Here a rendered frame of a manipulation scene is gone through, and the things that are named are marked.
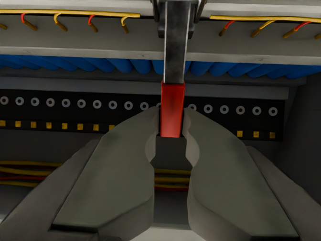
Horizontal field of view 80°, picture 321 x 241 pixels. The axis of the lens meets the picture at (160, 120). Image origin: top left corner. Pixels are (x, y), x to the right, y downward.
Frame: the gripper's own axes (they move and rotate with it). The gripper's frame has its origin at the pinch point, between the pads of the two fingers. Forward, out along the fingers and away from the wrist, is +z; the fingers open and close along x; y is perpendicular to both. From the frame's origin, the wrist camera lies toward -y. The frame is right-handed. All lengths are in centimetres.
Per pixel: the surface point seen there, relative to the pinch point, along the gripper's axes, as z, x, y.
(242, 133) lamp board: 10.0, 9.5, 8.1
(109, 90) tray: 12.1, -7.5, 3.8
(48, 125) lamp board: 9.9, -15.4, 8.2
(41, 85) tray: 12.2, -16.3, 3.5
